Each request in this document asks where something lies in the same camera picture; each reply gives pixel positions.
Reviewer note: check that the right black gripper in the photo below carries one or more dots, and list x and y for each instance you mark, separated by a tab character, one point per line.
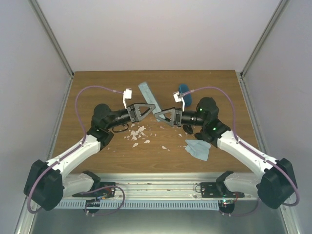
176	122

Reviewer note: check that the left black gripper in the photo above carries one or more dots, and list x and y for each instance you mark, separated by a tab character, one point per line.
135	115

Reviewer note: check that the black round sunglasses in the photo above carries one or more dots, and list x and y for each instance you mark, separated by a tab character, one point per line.
188	129

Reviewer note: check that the blue translucent glasses case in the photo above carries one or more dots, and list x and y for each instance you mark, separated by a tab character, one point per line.
183	88

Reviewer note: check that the grey-blue glasses case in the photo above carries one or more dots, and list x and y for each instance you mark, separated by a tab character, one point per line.
151	99

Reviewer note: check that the light blue cloth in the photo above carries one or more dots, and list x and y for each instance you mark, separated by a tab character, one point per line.
198	149

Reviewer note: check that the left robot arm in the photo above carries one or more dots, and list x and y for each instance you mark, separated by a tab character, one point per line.
49	182

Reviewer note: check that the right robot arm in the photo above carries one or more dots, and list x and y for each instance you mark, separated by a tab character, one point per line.
272	180

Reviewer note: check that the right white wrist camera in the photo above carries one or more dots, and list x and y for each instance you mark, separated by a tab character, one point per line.
178	97

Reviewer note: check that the aluminium rail frame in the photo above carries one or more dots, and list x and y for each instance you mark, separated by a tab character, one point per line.
157	185

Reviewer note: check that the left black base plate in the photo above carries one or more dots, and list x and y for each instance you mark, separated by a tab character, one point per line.
100	190

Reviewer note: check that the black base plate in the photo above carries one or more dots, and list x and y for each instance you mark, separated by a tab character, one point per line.
100	190
215	190

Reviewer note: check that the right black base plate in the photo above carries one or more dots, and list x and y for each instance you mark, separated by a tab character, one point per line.
215	190

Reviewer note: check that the slotted grey cable duct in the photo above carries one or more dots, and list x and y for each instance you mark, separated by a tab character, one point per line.
141	204

